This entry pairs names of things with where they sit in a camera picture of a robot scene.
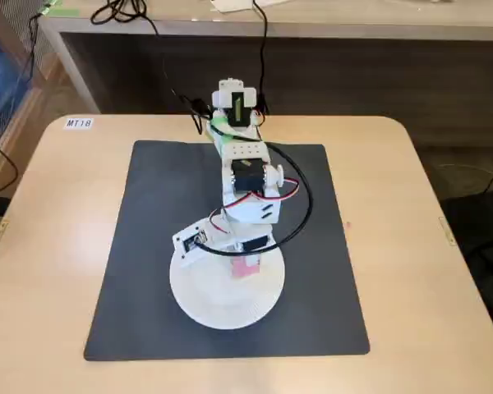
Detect small juice carton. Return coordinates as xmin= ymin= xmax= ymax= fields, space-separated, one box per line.
xmin=230 ymin=257 xmax=261 ymax=281

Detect blue plastic bin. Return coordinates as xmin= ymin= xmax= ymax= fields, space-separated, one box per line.
xmin=0 ymin=28 xmax=30 ymax=122

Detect green tape strip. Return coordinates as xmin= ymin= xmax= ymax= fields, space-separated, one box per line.
xmin=40 ymin=0 xmax=82 ymax=18

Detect coiled black cable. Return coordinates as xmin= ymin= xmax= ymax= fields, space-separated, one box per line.
xmin=90 ymin=0 xmax=177 ymax=39

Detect black power cable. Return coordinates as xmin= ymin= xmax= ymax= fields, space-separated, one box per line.
xmin=251 ymin=0 xmax=270 ymax=116

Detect dark grey square mat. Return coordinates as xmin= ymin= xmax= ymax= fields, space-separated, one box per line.
xmin=83 ymin=140 xmax=371 ymax=363

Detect white MT18 label sticker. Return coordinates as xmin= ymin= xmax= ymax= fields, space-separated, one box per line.
xmin=64 ymin=117 xmax=94 ymax=131

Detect thin black floor cable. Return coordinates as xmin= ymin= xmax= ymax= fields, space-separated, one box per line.
xmin=0 ymin=139 xmax=19 ymax=195

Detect thick black camera cable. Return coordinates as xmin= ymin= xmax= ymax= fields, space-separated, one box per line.
xmin=195 ymin=140 xmax=315 ymax=256

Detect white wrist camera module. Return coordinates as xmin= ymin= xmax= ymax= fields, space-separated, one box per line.
xmin=171 ymin=218 xmax=211 ymax=269

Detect white round dish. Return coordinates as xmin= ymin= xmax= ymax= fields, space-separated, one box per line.
xmin=168 ymin=229 xmax=287 ymax=331

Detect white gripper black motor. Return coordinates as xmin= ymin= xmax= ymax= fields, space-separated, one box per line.
xmin=207 ymin=223 xmax=274 ymax=264

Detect red white servo wire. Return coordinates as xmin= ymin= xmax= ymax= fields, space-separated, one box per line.
xmin=209 ymin=178 xmax=302 ymax=236

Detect grey counter desk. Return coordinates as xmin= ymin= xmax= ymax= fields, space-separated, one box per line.
xmin=38 ymin=0 xmax=493 ymax=115

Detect white paper sheets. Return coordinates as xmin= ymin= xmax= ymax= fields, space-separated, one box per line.
xmin=210 ymin=0 xmax=297 ymax=14

